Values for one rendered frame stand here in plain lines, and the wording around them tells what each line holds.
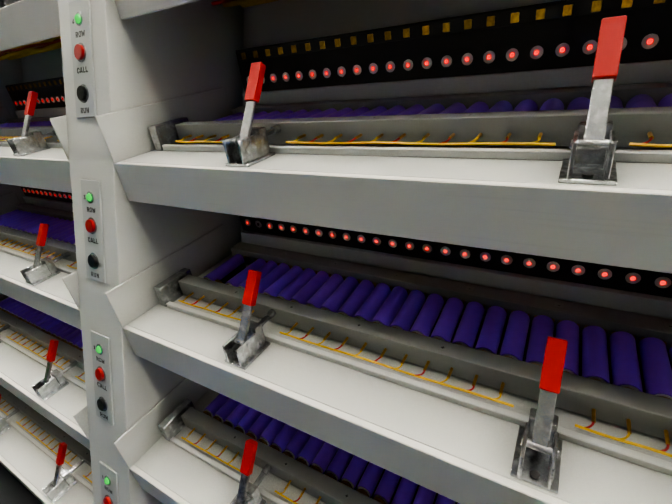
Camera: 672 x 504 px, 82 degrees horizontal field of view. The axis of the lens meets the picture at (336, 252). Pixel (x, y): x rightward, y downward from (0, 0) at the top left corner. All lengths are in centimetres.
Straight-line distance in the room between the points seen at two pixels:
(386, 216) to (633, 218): 14
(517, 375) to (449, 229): 13
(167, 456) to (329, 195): 44
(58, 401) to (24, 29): 55
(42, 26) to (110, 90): 18
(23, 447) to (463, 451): 91
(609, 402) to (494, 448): 9
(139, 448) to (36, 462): 41
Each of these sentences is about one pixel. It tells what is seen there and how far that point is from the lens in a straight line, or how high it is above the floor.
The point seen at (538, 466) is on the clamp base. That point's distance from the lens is 33.
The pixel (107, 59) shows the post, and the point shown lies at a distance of 52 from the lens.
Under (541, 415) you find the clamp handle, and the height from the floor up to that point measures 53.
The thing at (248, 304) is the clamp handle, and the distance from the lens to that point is 40.
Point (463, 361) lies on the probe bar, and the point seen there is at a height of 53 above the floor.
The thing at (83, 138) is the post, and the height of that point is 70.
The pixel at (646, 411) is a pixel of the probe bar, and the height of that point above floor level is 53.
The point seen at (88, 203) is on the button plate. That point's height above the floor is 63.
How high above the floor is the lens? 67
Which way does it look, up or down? 11 degrees down
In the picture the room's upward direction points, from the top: 3 degrees clockwise
